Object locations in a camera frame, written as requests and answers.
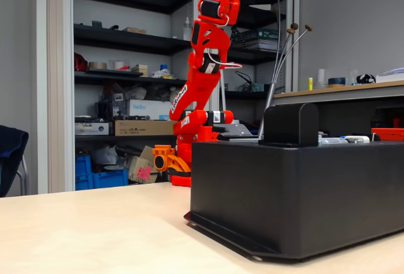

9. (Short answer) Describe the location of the black white headset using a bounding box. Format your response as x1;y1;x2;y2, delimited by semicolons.
356;73;376;85

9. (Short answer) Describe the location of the metal chair frame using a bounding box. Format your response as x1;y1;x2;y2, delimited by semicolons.
15;155;31;196

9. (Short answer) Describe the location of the white crumpled cloth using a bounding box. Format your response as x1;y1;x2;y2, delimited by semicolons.
151;68;176;80

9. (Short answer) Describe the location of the metal coat stand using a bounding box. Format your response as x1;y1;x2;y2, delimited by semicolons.
257;0;313;139

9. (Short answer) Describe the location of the grey hinged door plate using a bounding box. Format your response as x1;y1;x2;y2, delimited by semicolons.
229;137;263;144

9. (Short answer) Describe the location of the black task board box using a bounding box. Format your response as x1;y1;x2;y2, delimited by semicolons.
184;141;404;262

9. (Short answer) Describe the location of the clear plastic bottle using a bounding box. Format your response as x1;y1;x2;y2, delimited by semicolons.
182;16;193;41

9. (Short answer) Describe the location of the cardboard box pink sticker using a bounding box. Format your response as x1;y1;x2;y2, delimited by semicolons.
128;155;158;184

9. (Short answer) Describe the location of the wooden top desk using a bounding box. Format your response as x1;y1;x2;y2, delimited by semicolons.
273;80;404;107

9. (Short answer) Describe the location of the grey box round sticker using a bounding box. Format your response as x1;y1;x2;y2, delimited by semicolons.
74;122;110;136

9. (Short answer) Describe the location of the blue plastic crate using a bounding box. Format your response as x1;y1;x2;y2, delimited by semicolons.
74;155;93;191
91;168;129;190

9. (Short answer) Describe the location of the white black probe plug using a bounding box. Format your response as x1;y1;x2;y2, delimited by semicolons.
343;134;371;145

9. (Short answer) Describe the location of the small wooden box stack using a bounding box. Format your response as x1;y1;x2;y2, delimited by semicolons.
131;64;148;78

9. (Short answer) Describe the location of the red display module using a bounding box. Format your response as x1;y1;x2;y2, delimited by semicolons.
371;128;404;142

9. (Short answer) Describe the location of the white Weller box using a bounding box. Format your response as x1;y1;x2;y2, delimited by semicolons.
126;99;173;121

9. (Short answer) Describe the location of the clear tape roll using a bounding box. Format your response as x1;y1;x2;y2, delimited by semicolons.
109;60;130;71

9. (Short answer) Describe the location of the black rounded probe holder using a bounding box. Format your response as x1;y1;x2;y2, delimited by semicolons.
259;102;319;148

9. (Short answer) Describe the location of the grey metal shelf cabinet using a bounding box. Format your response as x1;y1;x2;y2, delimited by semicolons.
201;0;300;123
31;0;203;194

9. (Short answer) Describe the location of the red shiny object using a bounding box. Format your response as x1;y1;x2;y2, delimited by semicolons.
74;52;89;72

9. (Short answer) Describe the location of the white red servo cable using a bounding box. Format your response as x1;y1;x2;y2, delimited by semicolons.
217;61;244;70

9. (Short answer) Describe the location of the long brown cardboard box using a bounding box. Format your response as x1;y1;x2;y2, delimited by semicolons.
114;119;176;136

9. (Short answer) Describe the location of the green cardboard box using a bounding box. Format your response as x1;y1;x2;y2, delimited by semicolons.
246;29;279;42

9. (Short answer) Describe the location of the dark blue chair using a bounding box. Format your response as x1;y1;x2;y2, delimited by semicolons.
0;124;29;198

